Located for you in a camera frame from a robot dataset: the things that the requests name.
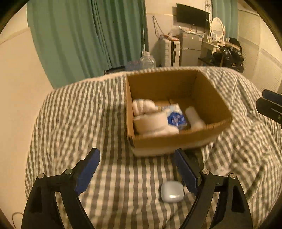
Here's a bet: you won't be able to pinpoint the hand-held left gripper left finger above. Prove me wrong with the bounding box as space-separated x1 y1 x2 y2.
21 148 101 229

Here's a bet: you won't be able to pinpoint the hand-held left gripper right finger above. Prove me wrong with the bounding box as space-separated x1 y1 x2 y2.
174 148 253 229

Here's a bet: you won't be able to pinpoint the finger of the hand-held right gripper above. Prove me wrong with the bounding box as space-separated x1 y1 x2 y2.
262 89 282 102
256 98 282 124

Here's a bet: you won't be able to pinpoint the white earbuds case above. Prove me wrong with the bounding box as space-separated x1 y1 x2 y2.
160 181 185 202

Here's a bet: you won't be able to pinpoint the brown cardboard box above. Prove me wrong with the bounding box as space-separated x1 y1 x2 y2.
125 68 233 157

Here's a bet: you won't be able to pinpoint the white sock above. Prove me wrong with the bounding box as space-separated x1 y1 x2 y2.
143 126 179 136
132 99 157 115

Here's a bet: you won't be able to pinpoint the white bottle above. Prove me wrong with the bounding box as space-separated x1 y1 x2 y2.
185 106 207 130

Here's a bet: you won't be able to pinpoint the blue white plastic packet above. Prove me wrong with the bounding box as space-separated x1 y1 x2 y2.
162 103 188 130

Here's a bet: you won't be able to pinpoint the white cloths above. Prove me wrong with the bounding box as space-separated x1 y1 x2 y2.
133 111 169 134

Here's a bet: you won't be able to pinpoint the white louvred wardrobe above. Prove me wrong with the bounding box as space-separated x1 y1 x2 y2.
237 0 282 93

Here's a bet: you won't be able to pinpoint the grey white checked blanket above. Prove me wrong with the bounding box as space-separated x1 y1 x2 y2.
25 66 282 229

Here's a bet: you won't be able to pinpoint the black bag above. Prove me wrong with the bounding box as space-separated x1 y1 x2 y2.
228 37 242 50

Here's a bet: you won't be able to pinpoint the dressing table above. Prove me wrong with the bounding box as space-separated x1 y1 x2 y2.
200 41 227 59

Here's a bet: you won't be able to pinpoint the white oval mirror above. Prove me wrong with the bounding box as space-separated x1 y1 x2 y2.
209 17 225 41

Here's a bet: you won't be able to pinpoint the grey small fridge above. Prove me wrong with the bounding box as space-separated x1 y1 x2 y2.
179 33 202 66

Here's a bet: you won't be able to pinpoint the narrow green curtain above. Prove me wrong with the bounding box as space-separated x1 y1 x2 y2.
211 0 239 40

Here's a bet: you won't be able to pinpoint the flat black object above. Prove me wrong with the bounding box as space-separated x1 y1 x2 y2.
104 66 126 75

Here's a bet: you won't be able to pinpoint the black television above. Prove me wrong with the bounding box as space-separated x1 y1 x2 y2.
176 3 210 28

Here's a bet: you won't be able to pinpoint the clear plastic bag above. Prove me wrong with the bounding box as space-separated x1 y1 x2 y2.
168 26 182 38

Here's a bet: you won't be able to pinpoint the pack of clear bottles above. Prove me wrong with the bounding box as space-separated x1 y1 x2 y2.
125 60 142 71

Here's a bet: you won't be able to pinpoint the clear water jug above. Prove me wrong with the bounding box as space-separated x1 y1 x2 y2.
140 51 156 69

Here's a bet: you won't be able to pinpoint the hanging wall cables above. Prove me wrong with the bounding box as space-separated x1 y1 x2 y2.
153 16 170 40

